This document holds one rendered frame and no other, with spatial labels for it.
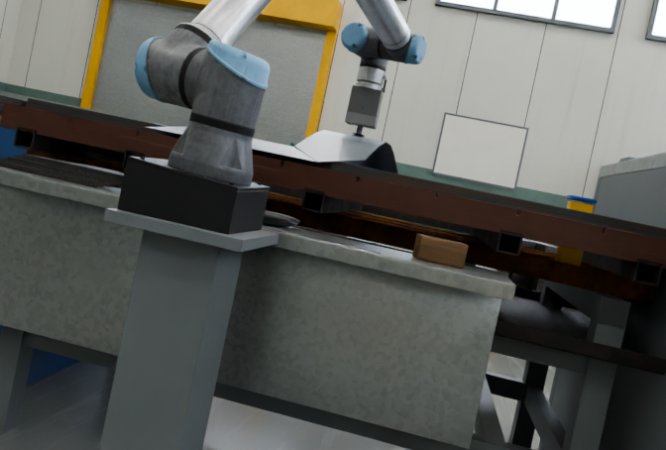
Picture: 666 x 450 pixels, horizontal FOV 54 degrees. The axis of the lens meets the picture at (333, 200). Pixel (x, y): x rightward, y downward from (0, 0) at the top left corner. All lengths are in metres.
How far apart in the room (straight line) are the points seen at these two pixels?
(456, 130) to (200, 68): 8.85
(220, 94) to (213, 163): 0.12
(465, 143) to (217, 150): 8.87
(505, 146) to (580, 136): 1.05
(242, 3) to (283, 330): 0.70
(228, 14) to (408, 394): 0.88
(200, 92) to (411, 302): 0.64
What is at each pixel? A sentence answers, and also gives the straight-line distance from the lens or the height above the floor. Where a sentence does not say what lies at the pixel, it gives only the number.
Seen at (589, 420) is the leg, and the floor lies 0.40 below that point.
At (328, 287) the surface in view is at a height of 0.57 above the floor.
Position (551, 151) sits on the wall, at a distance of 10.04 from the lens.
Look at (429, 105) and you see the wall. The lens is 10.00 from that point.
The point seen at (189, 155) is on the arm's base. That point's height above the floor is 0.79.
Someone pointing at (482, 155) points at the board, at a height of 1.65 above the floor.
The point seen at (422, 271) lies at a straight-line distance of 1.28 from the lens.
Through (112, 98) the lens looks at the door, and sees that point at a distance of 11.28.
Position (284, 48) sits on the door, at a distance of 10.42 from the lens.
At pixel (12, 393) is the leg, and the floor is 0.10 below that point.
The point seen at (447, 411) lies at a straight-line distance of 1.50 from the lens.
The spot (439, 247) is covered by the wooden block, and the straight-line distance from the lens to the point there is 1.37.
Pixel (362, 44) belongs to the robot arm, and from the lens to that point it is 1.75.
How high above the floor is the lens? 0.80
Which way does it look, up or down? 1 degrees down
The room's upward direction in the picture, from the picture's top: 12 degrees clockwise
